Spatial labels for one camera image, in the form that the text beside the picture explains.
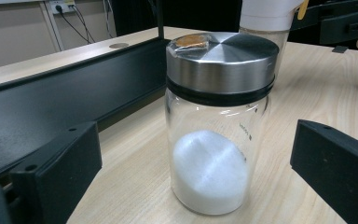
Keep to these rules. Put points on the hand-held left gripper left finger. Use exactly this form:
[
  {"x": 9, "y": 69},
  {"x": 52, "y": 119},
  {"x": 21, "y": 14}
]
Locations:
[{"x": 59, "y": 174}]

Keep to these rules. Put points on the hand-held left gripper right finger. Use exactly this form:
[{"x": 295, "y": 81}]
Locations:
[{"x": 338, "y": 168}]

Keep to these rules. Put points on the glass jar with white lid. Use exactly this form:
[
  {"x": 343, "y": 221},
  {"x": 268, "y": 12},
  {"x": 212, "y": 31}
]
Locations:
[{"x": 267, "y": 15}]

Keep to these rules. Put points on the black metal shelf rack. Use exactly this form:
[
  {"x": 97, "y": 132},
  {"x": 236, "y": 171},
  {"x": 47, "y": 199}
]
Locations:
[{"x": 43, "y": 109}]

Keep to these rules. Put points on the glass jar with steel lid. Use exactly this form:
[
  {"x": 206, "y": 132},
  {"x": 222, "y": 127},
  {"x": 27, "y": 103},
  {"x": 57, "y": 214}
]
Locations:
[{"x": 220, "y": 71}]

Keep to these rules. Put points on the grey tape strip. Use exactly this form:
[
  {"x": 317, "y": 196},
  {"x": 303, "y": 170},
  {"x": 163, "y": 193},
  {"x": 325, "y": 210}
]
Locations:
[{"x": 340, "y": 49}]

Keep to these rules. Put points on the round table grommet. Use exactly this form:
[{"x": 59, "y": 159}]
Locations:
[{"x": 119, "y": 45}]

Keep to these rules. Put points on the beige furniture leg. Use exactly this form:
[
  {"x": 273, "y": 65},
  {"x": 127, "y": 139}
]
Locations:
[{"x": 52, "y": 28}]

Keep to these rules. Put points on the white wall socket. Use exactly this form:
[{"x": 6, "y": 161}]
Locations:
[{"x": 62, "y": 5}]

